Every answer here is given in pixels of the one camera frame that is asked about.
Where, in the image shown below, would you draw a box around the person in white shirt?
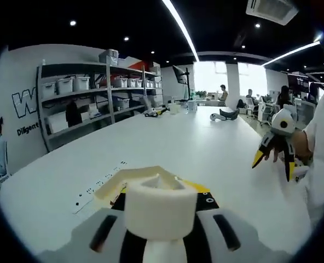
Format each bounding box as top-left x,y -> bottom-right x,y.
301,87 -> 324,230

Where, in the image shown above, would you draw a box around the beige food container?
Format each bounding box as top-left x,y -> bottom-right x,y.
92,165 -> 184,207

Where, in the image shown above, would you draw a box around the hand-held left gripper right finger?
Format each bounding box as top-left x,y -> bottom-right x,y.
178,179 -> 288,263

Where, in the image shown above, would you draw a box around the grey metal shelf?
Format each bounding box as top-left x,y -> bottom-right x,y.
35,61 -> 164,153

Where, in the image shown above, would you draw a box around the long ceiling light strip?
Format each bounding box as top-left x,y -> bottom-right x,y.
161,0 -> 200,62
262,40 -> 322,67

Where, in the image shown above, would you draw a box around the grey storage crate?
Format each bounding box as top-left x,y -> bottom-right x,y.
98,48 -> 119,66

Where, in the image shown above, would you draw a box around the idle white yellow gripper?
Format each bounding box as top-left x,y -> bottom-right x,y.
143,107 -> 170,119

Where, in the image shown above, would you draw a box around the person's right hand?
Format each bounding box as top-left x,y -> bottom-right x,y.
263,130 -> 315,165

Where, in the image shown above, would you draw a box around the black pouch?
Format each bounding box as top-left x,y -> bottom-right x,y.
219,107 -> 240,121

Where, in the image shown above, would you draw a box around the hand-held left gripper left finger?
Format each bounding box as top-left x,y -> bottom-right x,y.
37,188 -> 152,263

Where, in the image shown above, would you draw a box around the white office chair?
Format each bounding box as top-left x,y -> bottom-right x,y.
256,101 -> 274,127

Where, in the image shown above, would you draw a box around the white jug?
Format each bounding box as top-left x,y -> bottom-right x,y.
169,96 -> 180,115

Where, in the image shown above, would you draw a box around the row of white storage boxes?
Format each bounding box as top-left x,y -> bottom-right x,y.
41,76 -> 163,135

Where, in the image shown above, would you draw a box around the white handheld device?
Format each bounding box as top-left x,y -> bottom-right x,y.
210,112 -> 229,123

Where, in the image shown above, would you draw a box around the black hanging bag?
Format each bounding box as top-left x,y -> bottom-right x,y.
65,100 -> 83,128

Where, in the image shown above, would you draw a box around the ceiling air conditioner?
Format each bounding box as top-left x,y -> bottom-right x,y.
245,0 -> 299,27

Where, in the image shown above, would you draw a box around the white food tongs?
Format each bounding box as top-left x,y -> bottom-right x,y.
123,173 -> 198,263

